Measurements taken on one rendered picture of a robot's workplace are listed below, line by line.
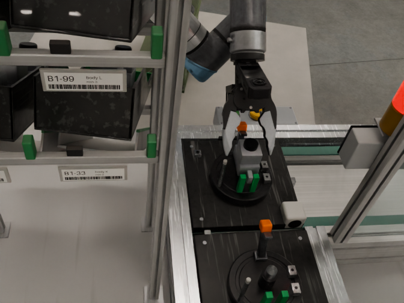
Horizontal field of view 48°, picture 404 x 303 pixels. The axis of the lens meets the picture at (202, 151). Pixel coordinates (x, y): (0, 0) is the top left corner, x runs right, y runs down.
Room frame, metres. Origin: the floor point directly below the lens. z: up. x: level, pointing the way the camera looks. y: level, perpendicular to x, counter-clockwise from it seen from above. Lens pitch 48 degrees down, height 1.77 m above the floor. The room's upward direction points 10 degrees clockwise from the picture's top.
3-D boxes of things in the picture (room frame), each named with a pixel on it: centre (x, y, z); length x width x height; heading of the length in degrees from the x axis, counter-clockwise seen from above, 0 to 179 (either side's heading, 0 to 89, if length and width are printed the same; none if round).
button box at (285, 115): (0.87, -0.12, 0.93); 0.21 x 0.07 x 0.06; 104
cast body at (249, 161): (0.63, -0.10, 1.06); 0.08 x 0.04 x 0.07; 14
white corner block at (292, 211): (0.57, -0.21, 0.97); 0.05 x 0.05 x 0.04; 14
